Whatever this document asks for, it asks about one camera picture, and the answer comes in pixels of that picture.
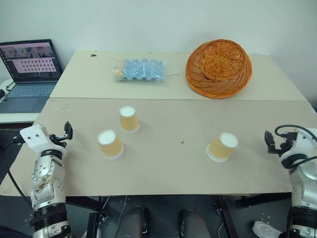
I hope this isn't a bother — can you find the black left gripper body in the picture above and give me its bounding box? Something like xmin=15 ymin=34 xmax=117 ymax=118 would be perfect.
xmin=49 ymin=133 xmax=68 ymax=147

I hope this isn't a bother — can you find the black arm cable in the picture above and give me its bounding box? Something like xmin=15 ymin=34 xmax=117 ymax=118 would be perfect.
xmin=274 ymin=124 xmax=302 ymax=137
xmin=0 ymin=138 xmax=34 ymax=208

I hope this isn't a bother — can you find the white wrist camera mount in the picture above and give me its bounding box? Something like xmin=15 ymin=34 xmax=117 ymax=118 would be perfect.
xmin=281 ymin=126 xmax=317 ymax=161
xmin=19 ymin=124 xmax=66 ymax=156

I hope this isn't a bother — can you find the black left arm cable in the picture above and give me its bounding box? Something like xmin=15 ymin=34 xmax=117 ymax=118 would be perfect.
xmin=0 ymin=138 xmax=34 ymax=208

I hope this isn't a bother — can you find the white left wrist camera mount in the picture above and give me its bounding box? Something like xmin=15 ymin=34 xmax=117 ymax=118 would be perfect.
xmin=19 ymin=124 xmax=66 ymax=156

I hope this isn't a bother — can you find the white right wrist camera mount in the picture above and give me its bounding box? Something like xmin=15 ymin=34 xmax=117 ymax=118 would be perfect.
xmin=281 ymin=126 xmax=317 ymax=161

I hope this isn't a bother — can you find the grey open laptop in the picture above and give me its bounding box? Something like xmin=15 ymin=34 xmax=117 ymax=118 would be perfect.
xmin=0 ymin=39 xmax=63 ymax=114

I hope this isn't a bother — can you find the dark rounded shape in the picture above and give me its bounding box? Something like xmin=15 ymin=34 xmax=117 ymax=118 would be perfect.
xmin=120 ymin=205 xmax=150 ymax=238
xmin=178 ymin=209 xmax=211 ymax=238

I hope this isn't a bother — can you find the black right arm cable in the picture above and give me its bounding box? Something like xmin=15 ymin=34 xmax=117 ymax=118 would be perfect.
xmin=274 ymin=124 xmax=302 ymax=137

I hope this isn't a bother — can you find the white shoe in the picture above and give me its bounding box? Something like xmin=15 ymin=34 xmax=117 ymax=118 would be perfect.
xmin=252 ymin=220 xmax=283 ymax=238

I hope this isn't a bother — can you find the tan paper cup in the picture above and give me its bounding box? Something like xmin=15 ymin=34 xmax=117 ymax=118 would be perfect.
xmin=97 ymin=129 xmax=124 ymax=160
xmin=206 ymin=132 xmax=239 ymax=163
xmin=119 ymin=105 xmax=141 ymax=135

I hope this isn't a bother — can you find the blue egg tray in bag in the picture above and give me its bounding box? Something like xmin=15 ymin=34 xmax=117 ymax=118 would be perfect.
xmin=110 ymin=57 xmax=180 ymax=87

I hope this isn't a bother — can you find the orange wicker basket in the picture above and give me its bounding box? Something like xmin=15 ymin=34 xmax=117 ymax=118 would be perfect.
xmin=185 ymin=38 xmax=253 ymax=99

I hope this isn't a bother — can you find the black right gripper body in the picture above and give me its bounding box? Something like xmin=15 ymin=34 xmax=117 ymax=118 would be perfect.
xmin=277 ymin=132 xmax=298 ymax=156

